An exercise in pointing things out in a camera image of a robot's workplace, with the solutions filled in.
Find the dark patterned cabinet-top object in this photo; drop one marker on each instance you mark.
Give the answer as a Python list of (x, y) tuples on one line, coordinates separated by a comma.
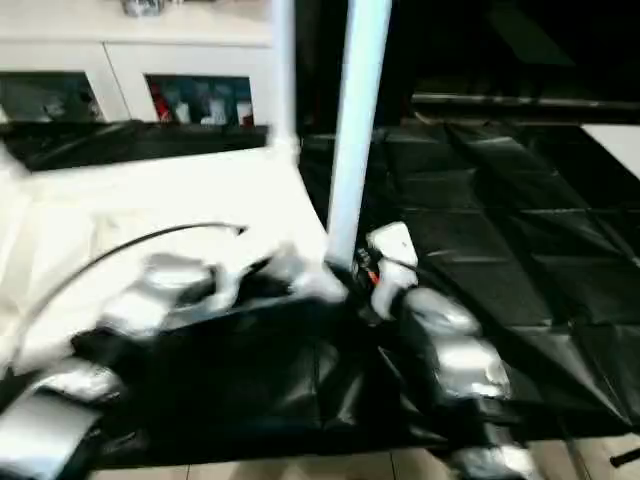
[(142, 6)]

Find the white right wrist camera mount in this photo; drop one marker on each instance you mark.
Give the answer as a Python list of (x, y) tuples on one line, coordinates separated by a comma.
[(395, 250)]

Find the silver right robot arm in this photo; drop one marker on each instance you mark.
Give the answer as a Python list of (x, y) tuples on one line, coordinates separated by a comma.
[(460, 350)]

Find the white plastic table leg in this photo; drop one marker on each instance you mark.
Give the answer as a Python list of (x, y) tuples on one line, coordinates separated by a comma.
[(10, 157), (355, 125), (285, 75)]

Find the white plastic table top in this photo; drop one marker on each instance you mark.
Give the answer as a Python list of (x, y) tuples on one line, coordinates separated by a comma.
[(125, 200)]

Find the black mat cloth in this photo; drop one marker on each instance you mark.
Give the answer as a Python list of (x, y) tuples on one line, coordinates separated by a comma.
[(500, 225)]

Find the white flat board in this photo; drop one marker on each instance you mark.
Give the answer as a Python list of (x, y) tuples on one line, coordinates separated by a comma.
[(615, 145)]

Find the black fabric backdrop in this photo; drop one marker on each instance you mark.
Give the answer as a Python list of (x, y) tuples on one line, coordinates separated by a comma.
[(500, 45)]

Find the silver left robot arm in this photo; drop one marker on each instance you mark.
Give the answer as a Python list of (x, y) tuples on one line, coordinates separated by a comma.
[(140, 300)]

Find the black metal stand leg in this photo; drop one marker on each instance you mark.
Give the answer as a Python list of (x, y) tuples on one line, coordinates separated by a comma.
[(627, 460)]

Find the grey metal rail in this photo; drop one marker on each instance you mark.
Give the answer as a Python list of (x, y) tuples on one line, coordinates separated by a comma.
[(525, 101)]

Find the white glass door cabinet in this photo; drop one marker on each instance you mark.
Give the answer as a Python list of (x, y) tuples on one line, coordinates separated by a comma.
[(125, 45)]

